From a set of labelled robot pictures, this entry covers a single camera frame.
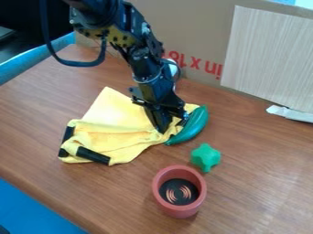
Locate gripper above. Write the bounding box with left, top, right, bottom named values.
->
left=128, top=65, right=191, bottom=135

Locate yellow cloth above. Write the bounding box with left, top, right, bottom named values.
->
left=57, top=86, right=202, bottom=167

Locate long green toy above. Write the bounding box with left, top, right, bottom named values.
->
left=162, top=104, right=210, bottom=146

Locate small green toy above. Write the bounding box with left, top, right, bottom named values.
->
left=189, top=143, right=223, bottom=174

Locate red cup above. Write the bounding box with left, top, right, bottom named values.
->
left=150, top=165, right=209, bottom=219

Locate cardboard box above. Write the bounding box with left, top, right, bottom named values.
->
left=74, top=0, right=313, bottom=90

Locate light wooden board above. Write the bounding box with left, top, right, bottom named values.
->
left=219, top=5, right=313, bottom=114

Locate white paper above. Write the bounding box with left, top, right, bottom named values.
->
left=264, top=104, right=313, bottom=124

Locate black cable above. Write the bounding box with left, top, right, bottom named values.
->
left=38, top=0, right=111, bottom=68

